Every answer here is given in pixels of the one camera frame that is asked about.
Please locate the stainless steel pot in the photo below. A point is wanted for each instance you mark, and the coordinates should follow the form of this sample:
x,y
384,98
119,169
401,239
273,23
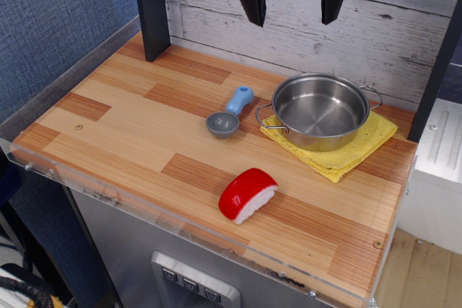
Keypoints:
x,y
317,111

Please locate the yellow folded towel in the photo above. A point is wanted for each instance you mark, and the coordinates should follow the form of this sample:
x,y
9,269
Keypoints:
x,y
333,165

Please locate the blue grey toy scoop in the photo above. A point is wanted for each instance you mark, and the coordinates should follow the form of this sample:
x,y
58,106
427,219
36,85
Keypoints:
x,y
224,124

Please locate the red white toy sushi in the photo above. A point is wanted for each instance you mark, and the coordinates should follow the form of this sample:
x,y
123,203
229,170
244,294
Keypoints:
x,y
248,192

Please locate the white side cabinet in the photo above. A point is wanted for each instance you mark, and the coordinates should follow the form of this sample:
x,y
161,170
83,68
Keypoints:
x,y
431,209

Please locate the clear acrylic table guard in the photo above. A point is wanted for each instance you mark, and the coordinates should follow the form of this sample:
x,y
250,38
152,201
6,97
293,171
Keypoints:
x,y
33,76

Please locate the silver button panel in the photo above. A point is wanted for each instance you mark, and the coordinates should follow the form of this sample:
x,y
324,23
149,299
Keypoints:
x,y
182,285

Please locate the black left vertical post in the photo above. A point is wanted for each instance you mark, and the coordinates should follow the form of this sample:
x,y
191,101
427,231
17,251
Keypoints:
x,y
154,27

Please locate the black vertical post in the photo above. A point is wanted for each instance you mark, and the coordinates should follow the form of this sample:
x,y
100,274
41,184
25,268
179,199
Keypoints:
x,y
154,27
439,28

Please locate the black right vertical post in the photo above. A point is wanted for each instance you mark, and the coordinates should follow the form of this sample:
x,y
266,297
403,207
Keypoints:
x,y
439,28

